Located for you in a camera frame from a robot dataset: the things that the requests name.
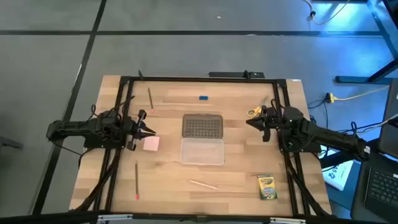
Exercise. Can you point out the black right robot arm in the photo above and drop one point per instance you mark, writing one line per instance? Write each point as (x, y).
(326, 133)

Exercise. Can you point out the black mounting bar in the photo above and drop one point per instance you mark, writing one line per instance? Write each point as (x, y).
(230, 74)

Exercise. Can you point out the grey metal floor foot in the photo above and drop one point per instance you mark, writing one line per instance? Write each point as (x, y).
(9, 143)

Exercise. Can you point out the silver metal bracket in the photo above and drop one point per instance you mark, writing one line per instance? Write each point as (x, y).
(115, 217)
(287, 220)

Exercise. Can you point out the black laptop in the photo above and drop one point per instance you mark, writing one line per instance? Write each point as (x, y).
(382, 186)

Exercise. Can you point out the brown pencil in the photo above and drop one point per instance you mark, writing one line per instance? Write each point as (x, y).
(150, 99)

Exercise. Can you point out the red pencil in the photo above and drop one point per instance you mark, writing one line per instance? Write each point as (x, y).
(136, 180)

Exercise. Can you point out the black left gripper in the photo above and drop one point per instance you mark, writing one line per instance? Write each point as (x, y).
(136, 130)

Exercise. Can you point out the clear plastic pencil case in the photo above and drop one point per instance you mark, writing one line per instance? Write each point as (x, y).
(202, 151)

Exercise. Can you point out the pink sticky note pad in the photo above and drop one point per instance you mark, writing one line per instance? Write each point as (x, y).
(151, 143)

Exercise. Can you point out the yellow green crayon box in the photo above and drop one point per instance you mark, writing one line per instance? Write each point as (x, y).
(266, 186)

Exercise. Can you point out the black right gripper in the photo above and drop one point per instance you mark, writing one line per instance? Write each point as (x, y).
(272, 119)

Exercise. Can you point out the blue eraser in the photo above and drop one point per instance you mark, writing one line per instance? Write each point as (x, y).
(203, 98)

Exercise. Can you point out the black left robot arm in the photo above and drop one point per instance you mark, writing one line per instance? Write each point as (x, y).
(77, 127)

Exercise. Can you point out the black aluminium table frame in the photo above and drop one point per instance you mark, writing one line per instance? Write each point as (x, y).
(202, 79)

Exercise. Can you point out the white pen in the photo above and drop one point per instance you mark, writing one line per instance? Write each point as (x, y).
(203, 184)

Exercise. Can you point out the white booklet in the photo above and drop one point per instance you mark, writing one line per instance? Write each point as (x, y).
(339, 177)

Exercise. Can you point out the black desk leg frame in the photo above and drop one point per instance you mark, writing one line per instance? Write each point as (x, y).
(351, 79)

